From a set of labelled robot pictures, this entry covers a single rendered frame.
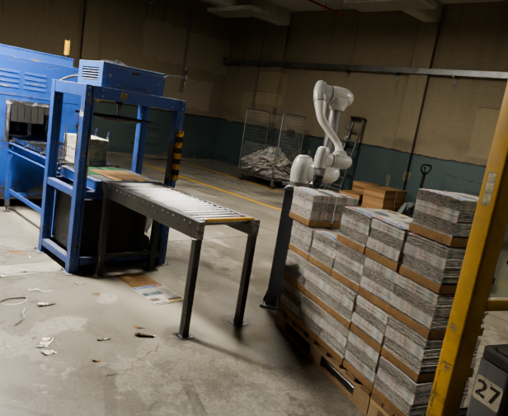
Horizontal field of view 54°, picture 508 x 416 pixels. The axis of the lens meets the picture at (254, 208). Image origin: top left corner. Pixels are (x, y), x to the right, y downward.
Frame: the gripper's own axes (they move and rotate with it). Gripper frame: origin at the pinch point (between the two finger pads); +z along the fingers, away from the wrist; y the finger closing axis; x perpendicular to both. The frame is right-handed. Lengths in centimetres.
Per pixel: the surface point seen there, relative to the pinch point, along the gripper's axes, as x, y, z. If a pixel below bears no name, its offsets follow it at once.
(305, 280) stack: -35, -17, 50
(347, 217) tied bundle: -70, -18, -4
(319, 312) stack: -61, -18, 62
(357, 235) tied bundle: -84, -19, 4
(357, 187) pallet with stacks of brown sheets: 512, 421, 52
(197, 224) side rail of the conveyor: -22, -96, 18
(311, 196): -27.9, -20.3, -8.3
